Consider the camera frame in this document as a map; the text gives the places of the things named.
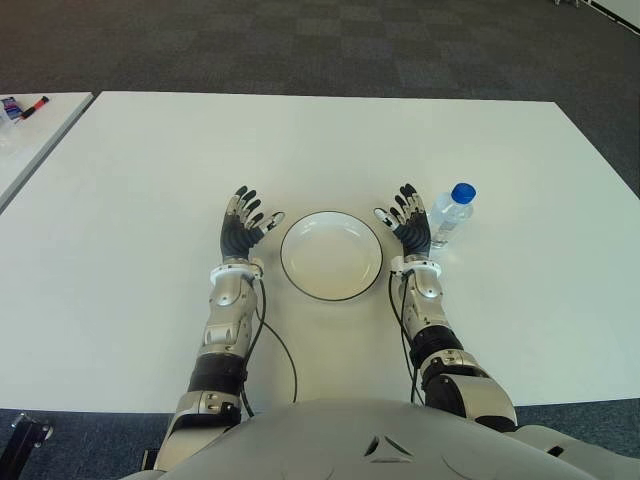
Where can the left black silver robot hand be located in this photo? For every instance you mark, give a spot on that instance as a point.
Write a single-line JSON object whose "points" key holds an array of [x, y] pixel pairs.
{"points": [[239, 240]]}

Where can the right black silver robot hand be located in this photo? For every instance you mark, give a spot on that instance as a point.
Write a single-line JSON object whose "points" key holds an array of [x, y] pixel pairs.
{"points": [[415, 237]]}

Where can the clear water bottle blue cap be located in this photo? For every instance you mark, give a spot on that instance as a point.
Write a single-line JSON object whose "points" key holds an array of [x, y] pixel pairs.
{"points": [[452, 212]]}

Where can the right silver black robot arm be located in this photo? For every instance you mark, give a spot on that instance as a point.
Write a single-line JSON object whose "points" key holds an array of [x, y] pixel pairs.
{"points": [[430, 295]]}

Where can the left silver black robot arm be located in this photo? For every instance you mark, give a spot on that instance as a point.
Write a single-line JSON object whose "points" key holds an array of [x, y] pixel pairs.
{"points": [[227, 300]]}

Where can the white plate with black rim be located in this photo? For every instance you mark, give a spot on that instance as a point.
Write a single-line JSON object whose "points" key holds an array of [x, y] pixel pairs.
{"points": [[330, 257]]}

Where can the grey robot torso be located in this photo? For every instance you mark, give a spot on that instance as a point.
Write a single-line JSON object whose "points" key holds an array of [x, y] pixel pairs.
{"points": [[350, 440]]}

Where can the red and black marker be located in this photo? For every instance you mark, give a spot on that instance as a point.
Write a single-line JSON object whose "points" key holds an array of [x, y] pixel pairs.
{"points": [[36, 106]]}

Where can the blue and white packet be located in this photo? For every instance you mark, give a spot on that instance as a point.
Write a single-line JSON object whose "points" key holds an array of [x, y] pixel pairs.
{"points": [[11, 107]]}

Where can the black wheeled stand base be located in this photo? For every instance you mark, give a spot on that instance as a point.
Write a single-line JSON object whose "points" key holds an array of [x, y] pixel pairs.
{"points": [[25, 435]]}

